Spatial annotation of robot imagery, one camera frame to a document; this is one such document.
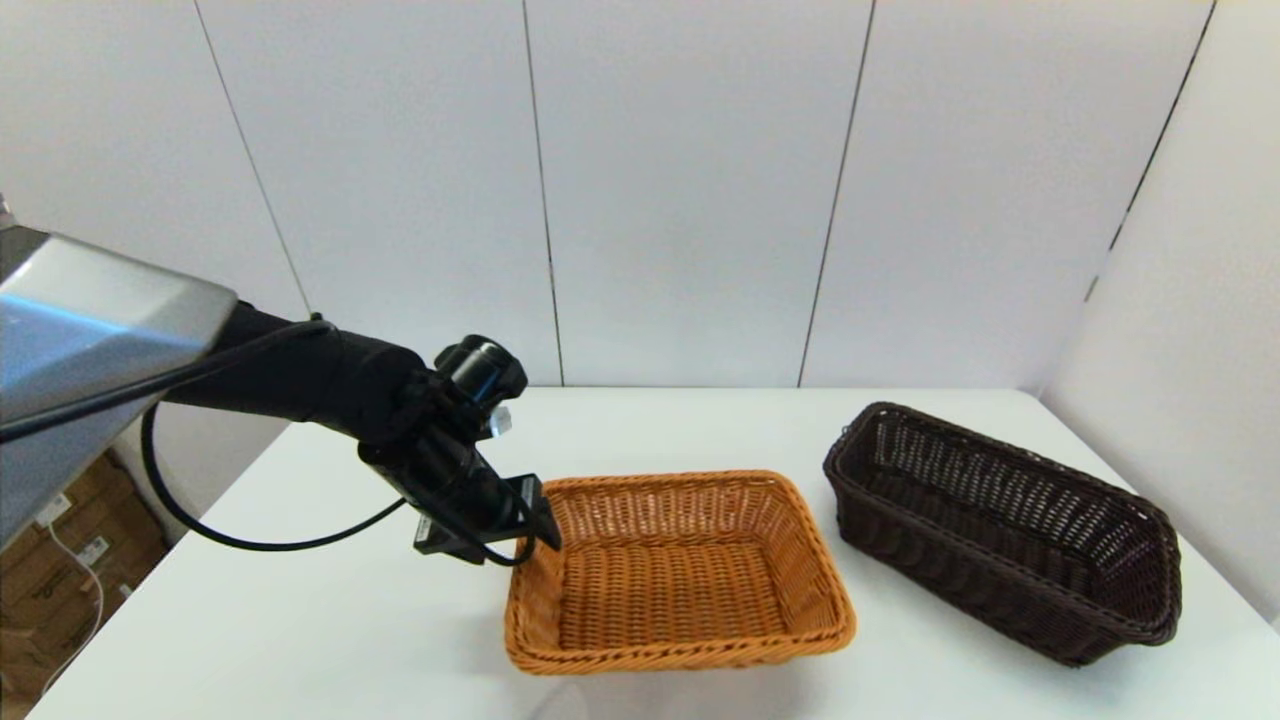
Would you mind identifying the orange wicker basket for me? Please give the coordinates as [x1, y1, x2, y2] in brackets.
[504, 469, 858, 677]

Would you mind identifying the dark brown wicker basket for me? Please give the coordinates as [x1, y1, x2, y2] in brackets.
[822, 402, 1183, 667]

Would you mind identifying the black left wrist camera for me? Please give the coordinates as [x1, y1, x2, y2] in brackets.
[434, 336, 529, 439]

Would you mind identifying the brown cardboard box stack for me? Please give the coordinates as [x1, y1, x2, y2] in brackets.
[0, 448, 172, 703]

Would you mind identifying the thin white cable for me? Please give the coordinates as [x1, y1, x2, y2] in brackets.
[40, 515, 107, 697]

